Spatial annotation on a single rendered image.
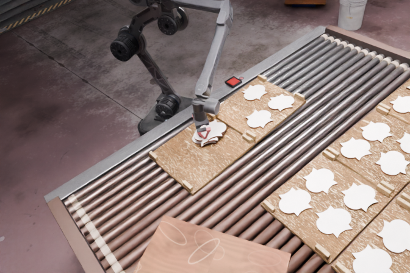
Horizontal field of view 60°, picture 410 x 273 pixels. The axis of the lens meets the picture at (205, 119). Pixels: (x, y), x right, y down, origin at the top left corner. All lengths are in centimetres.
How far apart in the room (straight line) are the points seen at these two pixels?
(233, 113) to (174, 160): 43
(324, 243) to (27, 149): 292
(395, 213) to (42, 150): 296
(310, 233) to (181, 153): 71
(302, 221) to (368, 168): 41
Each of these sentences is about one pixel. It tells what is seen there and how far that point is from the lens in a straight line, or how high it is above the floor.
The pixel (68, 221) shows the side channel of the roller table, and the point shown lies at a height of 95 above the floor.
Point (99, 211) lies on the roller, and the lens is 174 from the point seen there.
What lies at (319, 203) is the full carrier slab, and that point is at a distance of 159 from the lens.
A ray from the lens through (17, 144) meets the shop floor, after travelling 387.
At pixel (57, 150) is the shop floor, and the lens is 357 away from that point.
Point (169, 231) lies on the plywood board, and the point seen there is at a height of 104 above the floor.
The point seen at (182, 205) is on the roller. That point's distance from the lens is 163.
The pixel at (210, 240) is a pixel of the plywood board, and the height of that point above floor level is 104.
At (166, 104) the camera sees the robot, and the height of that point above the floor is 41.
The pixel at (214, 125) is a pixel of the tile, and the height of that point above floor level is 99.
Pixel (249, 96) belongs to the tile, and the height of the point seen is 95.
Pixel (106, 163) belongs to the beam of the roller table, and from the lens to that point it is 192.
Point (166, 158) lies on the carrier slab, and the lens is 179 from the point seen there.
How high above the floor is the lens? 225
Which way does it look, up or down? 42 degrees down
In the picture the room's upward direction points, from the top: 10 degrees counter-clockwise
